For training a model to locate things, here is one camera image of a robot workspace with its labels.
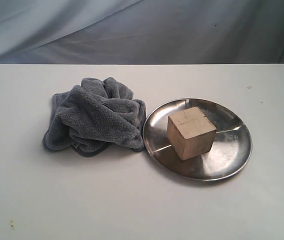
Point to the grey fleece towel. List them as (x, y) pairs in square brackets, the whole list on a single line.
[(93, 115)]

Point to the wooden cube block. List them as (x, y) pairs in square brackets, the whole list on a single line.
[(190, 133)]

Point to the round stainless steel plate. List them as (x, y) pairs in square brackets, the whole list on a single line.
[(230, 152)]

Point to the grey backdrop cloth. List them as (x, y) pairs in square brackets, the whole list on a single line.
[(141, 31)]

